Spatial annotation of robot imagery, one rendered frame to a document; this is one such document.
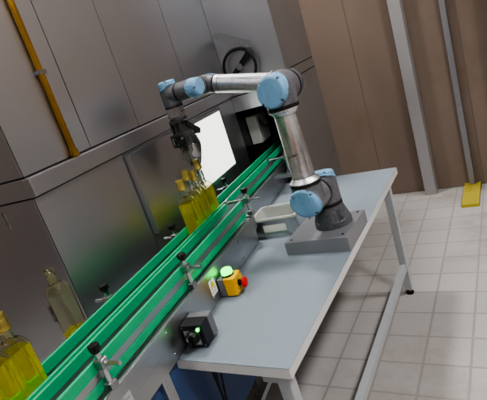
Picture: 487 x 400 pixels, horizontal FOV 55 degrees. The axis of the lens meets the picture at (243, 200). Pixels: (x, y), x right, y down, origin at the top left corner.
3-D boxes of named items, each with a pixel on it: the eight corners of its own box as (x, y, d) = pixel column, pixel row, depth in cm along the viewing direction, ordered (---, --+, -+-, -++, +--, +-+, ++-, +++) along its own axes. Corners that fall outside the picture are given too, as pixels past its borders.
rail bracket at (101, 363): (114, 382, 118) (93, 339, 114) (137, 382, 115) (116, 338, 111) (104, 394, 114) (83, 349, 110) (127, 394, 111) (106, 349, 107)
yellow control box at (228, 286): (229, 287, 176) (222, 271, 174) (246, 286, 173) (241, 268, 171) (222, 298, 170) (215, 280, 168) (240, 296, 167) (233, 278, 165)
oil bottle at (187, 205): (199, 240, 196) (181, 194, 190) (210, 239, 194) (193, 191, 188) (192, 246, 192) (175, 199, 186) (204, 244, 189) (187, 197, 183)
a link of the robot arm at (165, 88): (168, 80, 182) (152, 85, 187) (176, 107, 185) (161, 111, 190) (179, 76, 188) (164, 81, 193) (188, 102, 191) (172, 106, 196)
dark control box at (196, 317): (198, 332, 152) (189, 311, 150) (219, 332, 149) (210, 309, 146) (187, 349, 145) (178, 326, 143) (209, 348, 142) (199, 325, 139)
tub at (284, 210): (265, 222, 229) (260, 206, 227) (309, 216, 220) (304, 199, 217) (254, 238, 214) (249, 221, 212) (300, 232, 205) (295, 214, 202)
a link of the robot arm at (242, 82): (312, 63, 174) (203, 67, 198) (300, 67, 165) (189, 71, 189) (313, 94, 178) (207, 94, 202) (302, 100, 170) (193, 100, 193)
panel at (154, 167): (233, 165, 267) (214, 108, 258) (237, 164, 266) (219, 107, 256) (153, 234, 190) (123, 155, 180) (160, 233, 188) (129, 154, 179)
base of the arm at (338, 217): (357, 213, 191) (350, 191, 189) (346, 228, 179) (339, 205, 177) (322, 217, 200) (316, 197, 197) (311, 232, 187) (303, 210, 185)
